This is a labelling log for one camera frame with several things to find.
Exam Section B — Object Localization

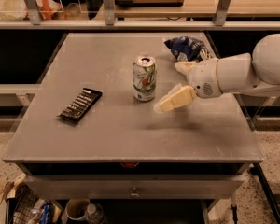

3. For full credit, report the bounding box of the wire mesh basket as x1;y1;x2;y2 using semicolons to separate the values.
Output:
6;185;38;224

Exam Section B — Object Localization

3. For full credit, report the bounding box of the white rounded gripper body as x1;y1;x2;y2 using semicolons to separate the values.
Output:
188;59;222;99

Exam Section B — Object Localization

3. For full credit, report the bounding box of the clear plastic bottle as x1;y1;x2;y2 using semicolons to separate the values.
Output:
86;203;105;224

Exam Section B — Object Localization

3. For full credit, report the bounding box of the orange white bag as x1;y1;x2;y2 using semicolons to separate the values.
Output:
0;0;63;21

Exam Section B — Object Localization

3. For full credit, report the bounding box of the blue crumpled chip bag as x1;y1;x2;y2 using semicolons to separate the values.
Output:
164;36;213;63

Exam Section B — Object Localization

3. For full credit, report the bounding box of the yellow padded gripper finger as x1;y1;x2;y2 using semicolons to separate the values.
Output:
153;84;197;114
175;61;197;77

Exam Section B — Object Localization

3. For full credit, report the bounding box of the grey drawer with knob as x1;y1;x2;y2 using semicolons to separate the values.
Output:
25;175;244;200

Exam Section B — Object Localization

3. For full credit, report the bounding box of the white paper cup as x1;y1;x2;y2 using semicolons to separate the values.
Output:
65;199;90;222

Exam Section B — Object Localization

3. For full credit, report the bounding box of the grey metal rail bracket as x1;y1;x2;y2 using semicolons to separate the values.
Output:
103;0;115;25
24;0;43;25
213;0;231;26

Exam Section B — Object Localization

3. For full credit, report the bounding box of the green white 7up can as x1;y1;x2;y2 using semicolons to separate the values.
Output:
133;56;157;102

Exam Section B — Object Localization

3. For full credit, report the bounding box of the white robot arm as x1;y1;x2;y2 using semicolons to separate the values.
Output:
154;34;280;113

